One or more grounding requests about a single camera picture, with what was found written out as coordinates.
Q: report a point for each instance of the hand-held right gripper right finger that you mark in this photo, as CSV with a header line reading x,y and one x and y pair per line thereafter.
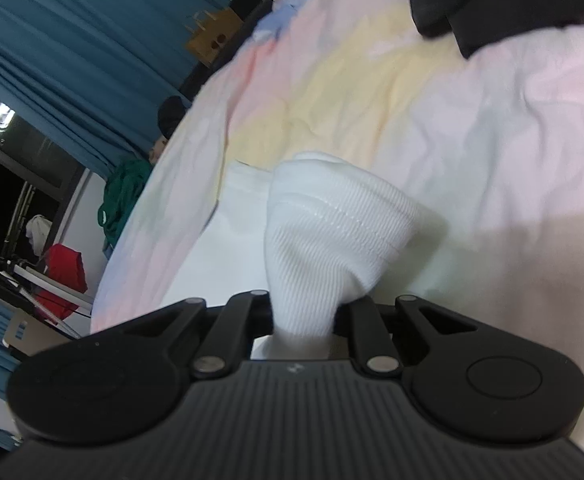
x,y
362,320

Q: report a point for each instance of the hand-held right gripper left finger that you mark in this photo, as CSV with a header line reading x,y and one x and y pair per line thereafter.
x,y
252,310

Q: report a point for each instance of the white pants with striped band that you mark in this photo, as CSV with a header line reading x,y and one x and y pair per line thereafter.
x,y
317,240

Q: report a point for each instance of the green garment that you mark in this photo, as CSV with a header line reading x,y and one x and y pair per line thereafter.
x,y
124,200

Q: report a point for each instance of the red garment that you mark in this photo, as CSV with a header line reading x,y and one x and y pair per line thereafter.
x,y
64,272

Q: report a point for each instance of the pastel striped bed sheet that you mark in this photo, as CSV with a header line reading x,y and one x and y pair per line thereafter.
x,y
422,125

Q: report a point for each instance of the cardboard box with blue marks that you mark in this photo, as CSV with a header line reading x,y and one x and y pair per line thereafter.
x,y
31,332

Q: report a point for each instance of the white hanging garment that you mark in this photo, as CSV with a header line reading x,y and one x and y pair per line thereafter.
x,y
37,235

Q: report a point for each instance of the metal drying rack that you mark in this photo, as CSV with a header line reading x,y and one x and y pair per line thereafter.
x,y
19,275

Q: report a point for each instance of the brown cardboard box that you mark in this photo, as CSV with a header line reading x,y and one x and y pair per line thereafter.
x,y
216,37

